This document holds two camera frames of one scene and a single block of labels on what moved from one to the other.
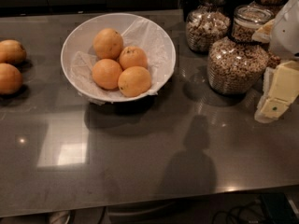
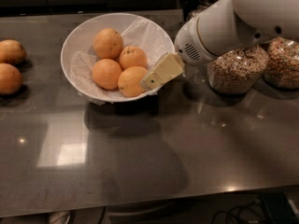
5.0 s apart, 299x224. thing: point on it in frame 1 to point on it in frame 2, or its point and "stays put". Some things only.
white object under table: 60,217 stays put
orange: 132,56 stays put
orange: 134,81 stays put
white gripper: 286,33 to 188,44
